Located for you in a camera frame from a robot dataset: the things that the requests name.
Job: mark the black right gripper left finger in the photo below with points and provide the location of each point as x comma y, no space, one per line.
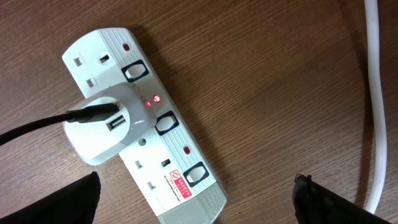
75,203

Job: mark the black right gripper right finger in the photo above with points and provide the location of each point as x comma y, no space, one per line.
315,204

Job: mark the white USB charger adapter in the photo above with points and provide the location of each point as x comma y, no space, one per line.
96,142

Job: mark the white power strip socket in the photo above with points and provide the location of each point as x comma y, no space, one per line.
166,163

